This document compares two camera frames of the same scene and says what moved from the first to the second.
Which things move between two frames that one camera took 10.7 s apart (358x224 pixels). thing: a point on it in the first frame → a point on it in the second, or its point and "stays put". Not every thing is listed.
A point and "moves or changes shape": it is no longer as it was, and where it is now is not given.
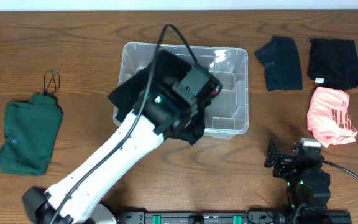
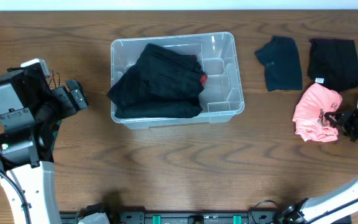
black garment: (166, 69) moves or changes shape
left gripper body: (213, 86) → (74, 95)
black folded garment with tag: (334, 63) stays put
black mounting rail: (232, 217) stays put
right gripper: (285, 160) → (342, 121)
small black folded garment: (280, 58) stays put
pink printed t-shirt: (329, 119) moves or changes shape
